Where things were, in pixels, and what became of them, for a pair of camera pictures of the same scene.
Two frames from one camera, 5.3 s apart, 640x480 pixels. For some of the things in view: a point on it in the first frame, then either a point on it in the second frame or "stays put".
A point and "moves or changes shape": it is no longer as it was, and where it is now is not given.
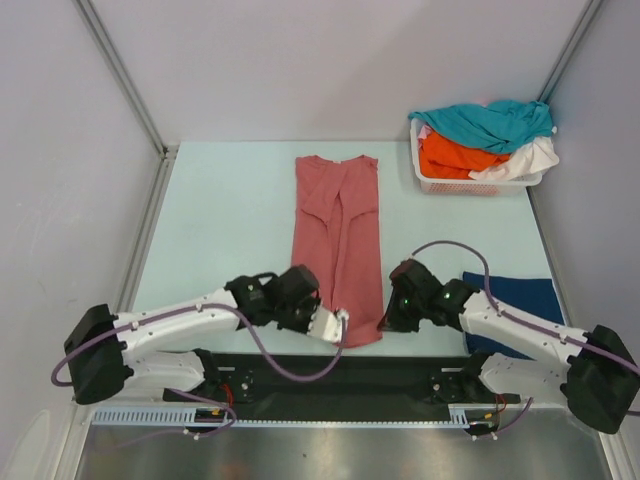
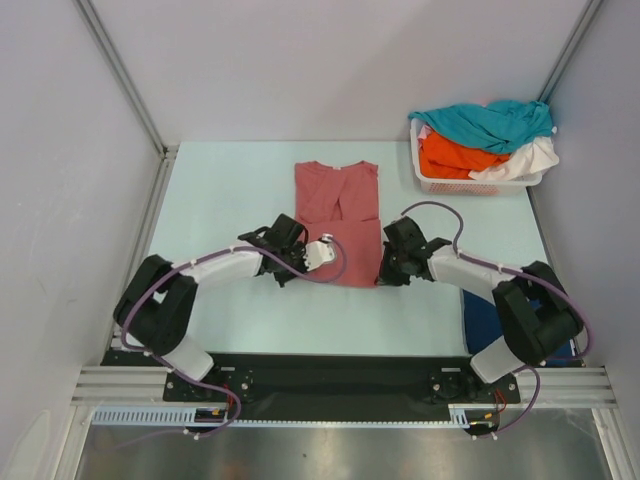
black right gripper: x=392 y=321 to x=386 y=277
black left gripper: x=312 y=303 to x=299 y=250
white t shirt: x=529 y=162 stays put
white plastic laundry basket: x=452 y=186 stays put
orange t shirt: x=442 y=159 stays put
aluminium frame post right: x=569 y=51 stays put
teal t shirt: x=498 y=127 stays put
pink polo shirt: x=336 y=237 moves or changes shape
